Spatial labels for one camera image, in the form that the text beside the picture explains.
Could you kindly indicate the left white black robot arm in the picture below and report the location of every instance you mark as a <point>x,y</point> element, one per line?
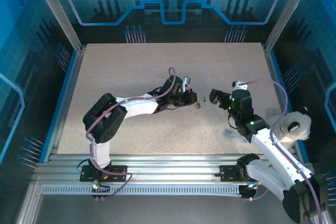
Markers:
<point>105,124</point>

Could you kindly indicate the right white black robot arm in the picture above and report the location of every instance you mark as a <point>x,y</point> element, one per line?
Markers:
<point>275,150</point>

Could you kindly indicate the right arm white wrist camera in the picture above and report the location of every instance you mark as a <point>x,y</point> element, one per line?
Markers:
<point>239,85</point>

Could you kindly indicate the aluminium frame post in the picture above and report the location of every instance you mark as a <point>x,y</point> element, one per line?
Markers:
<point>284,11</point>
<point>60,11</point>

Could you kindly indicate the white black plush toy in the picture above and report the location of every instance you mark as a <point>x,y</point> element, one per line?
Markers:
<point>291,124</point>

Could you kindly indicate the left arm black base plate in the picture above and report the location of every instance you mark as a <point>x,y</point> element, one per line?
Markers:
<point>119,172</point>

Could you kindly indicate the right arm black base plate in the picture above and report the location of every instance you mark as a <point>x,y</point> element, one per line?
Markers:
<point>225,172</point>

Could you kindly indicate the arm white wrist camera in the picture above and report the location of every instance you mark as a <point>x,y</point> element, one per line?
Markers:
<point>239,85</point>
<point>186,81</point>

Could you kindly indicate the clear plastic bag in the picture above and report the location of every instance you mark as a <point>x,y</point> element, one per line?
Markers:
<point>233,136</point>

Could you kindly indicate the left arm white wrist camera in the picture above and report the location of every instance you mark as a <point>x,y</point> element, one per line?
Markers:
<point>186,81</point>

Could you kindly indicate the brass padlock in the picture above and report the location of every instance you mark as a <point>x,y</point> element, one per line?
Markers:
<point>198,106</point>

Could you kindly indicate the black controller board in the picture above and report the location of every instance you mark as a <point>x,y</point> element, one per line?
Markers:
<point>99,197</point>
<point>246,194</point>

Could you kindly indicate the aluminium table side rail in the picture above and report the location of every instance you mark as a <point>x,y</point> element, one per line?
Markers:
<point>65,103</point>
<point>277,77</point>

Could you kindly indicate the aluminium mounting rail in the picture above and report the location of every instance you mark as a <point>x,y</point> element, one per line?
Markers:
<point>170,167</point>

